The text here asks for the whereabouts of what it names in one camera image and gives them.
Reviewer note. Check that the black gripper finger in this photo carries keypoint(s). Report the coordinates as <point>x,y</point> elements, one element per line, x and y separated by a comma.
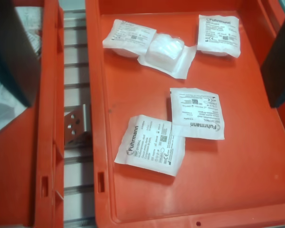
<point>9,52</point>
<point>280,71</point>

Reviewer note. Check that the white printed paper pouch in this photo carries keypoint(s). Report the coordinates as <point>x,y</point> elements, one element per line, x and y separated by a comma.
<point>29,31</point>

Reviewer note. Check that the clear plastic pouch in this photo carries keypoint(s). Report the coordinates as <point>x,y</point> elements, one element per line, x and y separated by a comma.
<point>3,114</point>

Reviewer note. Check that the white Fuhrmann bandage packet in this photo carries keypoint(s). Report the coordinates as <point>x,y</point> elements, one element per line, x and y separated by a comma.
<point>149,147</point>
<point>197,111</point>
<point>128,35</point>
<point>218,35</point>

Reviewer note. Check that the bandage packet clear side up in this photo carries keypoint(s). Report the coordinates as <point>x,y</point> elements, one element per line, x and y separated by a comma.
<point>166,51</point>

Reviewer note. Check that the red plastic crate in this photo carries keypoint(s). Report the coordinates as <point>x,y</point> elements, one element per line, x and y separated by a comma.
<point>14,178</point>
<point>228,178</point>

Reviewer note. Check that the metal angle bracket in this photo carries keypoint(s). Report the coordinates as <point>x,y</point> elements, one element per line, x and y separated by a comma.
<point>73,123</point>

